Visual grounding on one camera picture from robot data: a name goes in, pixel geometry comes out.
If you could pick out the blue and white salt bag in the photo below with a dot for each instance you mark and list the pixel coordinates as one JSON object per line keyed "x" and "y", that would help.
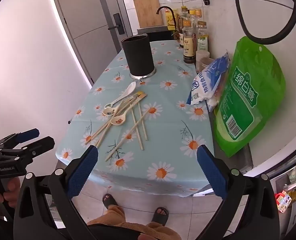
{"x": 208, "y": 80}

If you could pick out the white plastic packet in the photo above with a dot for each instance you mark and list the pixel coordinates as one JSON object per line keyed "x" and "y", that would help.
{"x": 213, "y": 103}

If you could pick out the person's left foot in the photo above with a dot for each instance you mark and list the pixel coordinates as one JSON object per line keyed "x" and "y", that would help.
{"x": 110, "y": 200}

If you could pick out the black faucet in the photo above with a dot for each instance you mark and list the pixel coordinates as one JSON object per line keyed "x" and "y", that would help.
{"x": 163, "y": 7}

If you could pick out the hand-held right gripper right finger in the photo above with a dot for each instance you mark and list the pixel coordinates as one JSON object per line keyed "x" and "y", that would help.
{"x": 211, "y": 172}

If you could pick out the white ceramic spoon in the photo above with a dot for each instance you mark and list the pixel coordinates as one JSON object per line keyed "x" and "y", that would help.
{"x": 132, "y": 86}

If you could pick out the clear spice jar brown powder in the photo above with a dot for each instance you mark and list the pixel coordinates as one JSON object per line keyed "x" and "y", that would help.
{"x": 206, "y": 64}

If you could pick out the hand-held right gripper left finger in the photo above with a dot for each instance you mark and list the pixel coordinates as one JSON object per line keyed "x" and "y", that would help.
{"x": 83, "y": 172}

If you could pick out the dark brown bottle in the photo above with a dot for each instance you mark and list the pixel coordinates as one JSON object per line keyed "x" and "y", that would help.
{"x": 180, "y": 36}

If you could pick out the person's right hand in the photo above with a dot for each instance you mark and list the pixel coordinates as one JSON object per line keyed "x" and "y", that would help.
{"x": 151, "y": 237}

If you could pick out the thin bottle yellow cap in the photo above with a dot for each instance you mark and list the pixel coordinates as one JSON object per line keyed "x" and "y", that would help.
{"x": 191, "y": 15}

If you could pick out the blue daisy print tablecloth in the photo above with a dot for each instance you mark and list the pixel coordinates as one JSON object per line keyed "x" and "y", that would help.
{"x": 168, "y": 110}

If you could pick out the pile of wooden chopsticks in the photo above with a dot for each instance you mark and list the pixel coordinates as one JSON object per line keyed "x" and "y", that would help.
{"x": 137, "y": 126}

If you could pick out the person's foot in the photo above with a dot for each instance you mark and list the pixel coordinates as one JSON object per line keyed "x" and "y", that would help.
{"x": 110, "y": 200}
{"x": 160, "y": 216}

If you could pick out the brown fleece pants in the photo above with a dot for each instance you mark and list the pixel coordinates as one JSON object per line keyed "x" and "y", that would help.
{"x": 113, "y": 215}

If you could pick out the person's right foot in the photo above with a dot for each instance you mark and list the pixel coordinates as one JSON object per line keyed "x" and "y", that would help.
{"x": 160, "y": 216}

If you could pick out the person's left hand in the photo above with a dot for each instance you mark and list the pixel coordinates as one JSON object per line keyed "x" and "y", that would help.
{"x": 11, "y": 188}

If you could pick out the black sink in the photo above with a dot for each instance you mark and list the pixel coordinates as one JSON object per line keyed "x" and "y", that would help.
{"x": 158, "y": 34}

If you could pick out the green sugar bag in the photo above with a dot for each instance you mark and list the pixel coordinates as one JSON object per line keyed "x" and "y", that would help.
{"x": 250, "y": 97}

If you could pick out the dark sauce bottle gold cap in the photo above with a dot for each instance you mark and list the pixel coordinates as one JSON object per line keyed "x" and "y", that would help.
{"x": 188, "y": 46}

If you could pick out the tall clear bottle gold cap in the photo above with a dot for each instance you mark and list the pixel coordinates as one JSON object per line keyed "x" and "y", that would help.
{"x": 198, "y": 14}

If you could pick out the wooden cutting board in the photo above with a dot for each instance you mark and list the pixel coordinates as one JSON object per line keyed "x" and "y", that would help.
{"x": 148, "y": 11}

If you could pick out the grey door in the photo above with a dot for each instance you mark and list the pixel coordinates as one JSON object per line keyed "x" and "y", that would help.
{"x": 83, "y": 17}

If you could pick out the yellow dish soap bottle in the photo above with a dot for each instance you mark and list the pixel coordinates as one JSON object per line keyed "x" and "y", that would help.
{"x": 169, "y": 17}

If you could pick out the green label oil bottle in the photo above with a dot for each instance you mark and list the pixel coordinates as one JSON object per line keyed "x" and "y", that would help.
{"x": 203, "y": 41}

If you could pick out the black cylindrical utensil holder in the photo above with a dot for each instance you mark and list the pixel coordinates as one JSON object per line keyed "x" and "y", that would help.
{"x": 138, "y": 55}

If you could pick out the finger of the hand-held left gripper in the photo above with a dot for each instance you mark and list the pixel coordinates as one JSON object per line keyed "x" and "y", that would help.
{"x": 25, "y": 135}
{"x": 38, "y": 146}

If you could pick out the small grey spoon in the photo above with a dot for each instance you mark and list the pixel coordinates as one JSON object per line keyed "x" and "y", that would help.
{"x": 109, "y": 104}

